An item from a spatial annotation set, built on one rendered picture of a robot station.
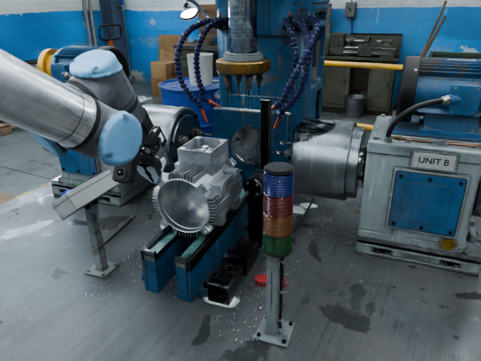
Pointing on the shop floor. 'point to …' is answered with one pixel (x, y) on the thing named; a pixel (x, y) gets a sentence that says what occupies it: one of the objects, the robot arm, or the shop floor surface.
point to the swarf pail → (355, 105)
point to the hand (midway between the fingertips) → (154, 182)
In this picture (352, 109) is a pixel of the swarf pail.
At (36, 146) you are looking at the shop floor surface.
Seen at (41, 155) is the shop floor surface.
